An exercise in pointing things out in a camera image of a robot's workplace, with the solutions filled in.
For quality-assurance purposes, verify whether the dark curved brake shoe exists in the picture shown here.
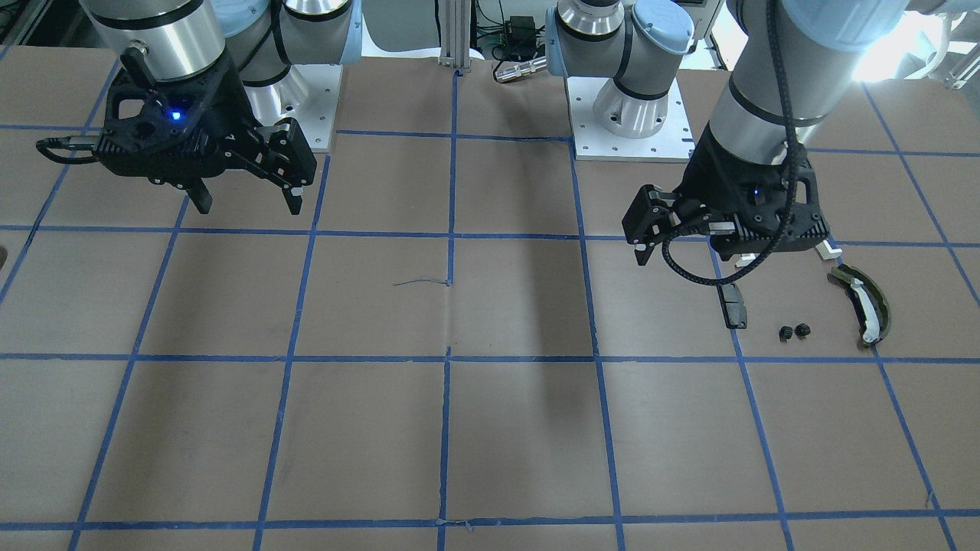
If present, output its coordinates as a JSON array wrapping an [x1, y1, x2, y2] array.
[[829, 264, 892, 347]]

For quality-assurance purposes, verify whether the dark grey brake pad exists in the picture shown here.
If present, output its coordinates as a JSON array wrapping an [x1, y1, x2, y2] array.
[[717, 283, 748, 329]]

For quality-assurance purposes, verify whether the white curved plastic arc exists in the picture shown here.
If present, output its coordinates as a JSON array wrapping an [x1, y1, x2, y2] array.
[[735, 240, 843, 269]]

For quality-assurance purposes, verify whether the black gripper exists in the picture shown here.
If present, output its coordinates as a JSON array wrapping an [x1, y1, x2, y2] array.
[[93, 54, 304, 216], [675, 126, 831, 260]]

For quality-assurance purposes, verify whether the aluminium frame post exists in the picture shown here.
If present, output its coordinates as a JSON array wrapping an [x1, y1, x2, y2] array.
[[435, 1, 472, 74]]

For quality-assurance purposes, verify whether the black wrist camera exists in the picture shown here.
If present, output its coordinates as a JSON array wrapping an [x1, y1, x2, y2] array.
[[622, 184, 688, 266], [224, 116, 316, 195]]

